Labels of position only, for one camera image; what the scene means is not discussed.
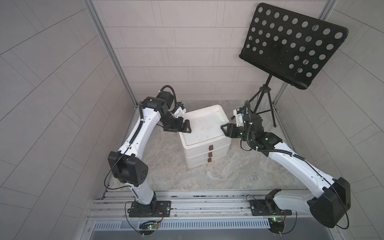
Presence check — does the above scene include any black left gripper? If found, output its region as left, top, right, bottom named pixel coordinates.
left=158, top=112, right=193, bottom=132

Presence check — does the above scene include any white drawer cabinet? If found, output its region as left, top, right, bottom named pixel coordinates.
left=179, top=105, right=232, bottom=169

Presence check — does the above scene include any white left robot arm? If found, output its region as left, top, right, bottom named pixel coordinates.
left=108, top=85, right=192, bottom=217

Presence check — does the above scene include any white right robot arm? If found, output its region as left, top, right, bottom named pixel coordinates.
left=221, top=101, right=351, bottom=228

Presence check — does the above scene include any black music stand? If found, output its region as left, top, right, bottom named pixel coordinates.
left=230, top=2, right=349, bottom=128

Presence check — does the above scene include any left circuit board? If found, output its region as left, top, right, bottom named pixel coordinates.
left=139, top=221, right=161, bottom=232

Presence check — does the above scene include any circuit board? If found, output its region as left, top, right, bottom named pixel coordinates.
left=268, top=218, right=285, bottom=235
left=139, top=221, right=161, bottom=232

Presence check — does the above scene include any right circuit board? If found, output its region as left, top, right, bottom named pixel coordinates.
left=268, top=218, right=285, bottom=235

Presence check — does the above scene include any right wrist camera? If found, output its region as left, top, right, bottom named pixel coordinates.
left=233, top=108, right=245, bottom=127

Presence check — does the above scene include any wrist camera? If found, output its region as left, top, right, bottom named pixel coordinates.
left=233, top=108, right=245, bottom=127
left=172, top=102, right=187, bottom=119

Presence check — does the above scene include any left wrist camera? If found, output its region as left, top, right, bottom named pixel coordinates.
left=172, top=102, right=187, bottom=119

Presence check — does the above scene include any aluminium rail base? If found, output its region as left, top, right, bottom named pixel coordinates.
left=85, top=190, right=312, bottom=231

